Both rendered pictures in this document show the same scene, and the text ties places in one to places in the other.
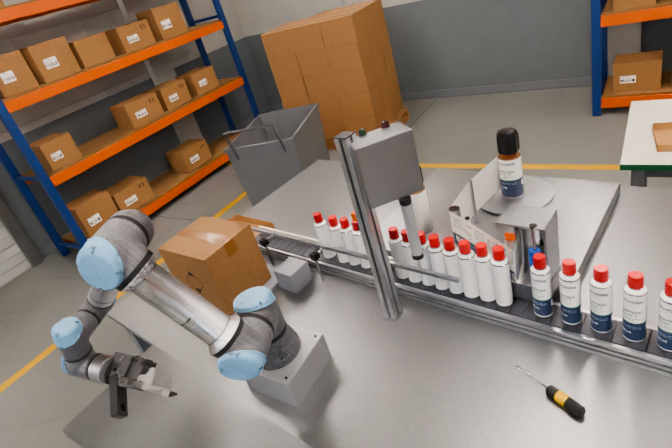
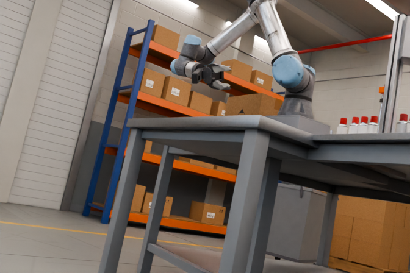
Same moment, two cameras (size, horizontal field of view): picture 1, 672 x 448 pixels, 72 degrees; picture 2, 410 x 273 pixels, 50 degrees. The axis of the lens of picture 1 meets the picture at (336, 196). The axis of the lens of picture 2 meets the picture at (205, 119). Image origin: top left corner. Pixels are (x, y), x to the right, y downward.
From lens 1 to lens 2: 159 cm
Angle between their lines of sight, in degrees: 39
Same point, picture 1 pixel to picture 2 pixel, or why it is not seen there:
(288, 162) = (298, 209)
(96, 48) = (202, 103)
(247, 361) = (295, 61)
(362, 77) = (382, 209)
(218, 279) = (261, 112)
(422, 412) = not seen: hidden behind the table
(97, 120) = not seen: hidden behind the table
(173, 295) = (276, 16)
